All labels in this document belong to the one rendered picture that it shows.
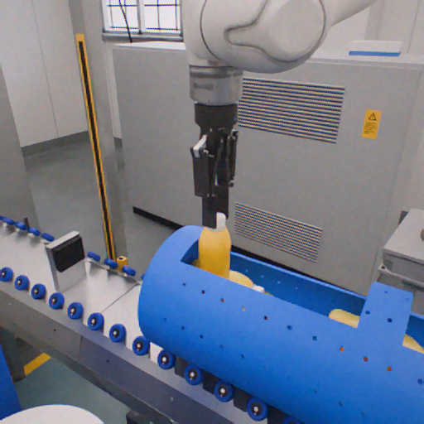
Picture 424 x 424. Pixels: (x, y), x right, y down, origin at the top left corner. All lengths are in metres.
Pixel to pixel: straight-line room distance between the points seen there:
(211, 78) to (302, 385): 0.51
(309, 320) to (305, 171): 1.77
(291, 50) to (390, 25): 3.00
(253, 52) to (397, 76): 1.71
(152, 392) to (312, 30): 0.82
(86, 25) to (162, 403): 1.05
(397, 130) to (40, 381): 2.19
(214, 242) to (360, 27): 2.61
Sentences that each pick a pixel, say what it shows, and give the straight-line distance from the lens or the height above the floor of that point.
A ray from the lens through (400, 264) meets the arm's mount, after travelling 1.18.
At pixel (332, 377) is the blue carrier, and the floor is 1.16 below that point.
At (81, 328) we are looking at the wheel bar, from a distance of 1.09.
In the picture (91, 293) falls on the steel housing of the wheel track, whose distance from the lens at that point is 1.19.
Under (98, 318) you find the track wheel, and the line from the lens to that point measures 1.03.
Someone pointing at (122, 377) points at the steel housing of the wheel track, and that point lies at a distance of 1.05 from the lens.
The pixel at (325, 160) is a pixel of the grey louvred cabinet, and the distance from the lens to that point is 2.31.
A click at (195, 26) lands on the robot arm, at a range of 0.59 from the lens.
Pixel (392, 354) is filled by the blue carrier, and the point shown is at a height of 1.21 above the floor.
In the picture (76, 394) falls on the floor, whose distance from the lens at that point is 2.17.
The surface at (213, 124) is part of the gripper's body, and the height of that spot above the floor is 1.49.
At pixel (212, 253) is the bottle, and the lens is 0.76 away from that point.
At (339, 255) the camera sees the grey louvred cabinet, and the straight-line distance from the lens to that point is 2.52.
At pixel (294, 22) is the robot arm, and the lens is 0.45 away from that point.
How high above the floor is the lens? 1.65
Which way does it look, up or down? 27 degrees down
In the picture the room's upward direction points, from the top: straight up
